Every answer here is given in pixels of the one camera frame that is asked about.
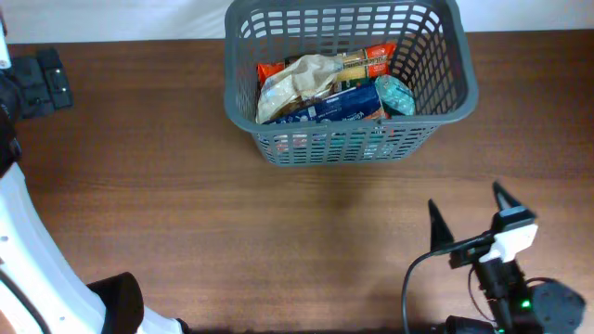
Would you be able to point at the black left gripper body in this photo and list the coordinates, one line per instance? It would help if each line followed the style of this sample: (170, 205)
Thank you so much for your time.
(38, 92)

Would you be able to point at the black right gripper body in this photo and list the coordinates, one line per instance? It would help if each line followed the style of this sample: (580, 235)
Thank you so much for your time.
(468, 256)

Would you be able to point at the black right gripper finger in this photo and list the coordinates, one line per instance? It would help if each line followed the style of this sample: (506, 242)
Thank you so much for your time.
(503, 198)
(441, 236)

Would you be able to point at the teal wet wipes packet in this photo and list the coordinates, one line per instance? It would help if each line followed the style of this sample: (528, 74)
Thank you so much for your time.
(395, 96)

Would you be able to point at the Kleenex tissue multipack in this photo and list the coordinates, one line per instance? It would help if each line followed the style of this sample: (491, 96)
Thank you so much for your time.
(354, 104)

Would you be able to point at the orange spaghetti packet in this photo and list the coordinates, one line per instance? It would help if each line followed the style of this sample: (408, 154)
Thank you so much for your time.
(362, 64)

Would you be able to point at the green Nescafe coffee bag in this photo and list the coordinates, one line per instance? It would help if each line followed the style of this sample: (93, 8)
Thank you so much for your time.
(349, 84)

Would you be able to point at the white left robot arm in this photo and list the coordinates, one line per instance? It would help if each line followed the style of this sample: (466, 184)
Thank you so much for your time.
(40, 293)

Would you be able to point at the grey plastic basket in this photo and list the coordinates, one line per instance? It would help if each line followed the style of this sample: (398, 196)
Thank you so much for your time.
(432, 58)

